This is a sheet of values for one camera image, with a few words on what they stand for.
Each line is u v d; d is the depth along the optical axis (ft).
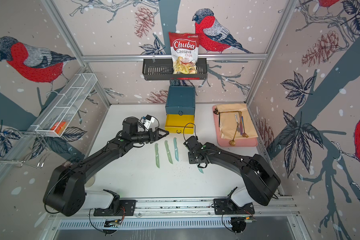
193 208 2.44
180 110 3.02
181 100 3.06
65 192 1.35
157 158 3.01
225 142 3.20
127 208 2.39
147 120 2.49
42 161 2.04
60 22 2.50
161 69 3.11
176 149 3.12
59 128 2.16
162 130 2.42
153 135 2.34
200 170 2.81
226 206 2.15
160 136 2.35
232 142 3.15
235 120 3.61
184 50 2.71
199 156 1.98
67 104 2.59
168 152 3.05
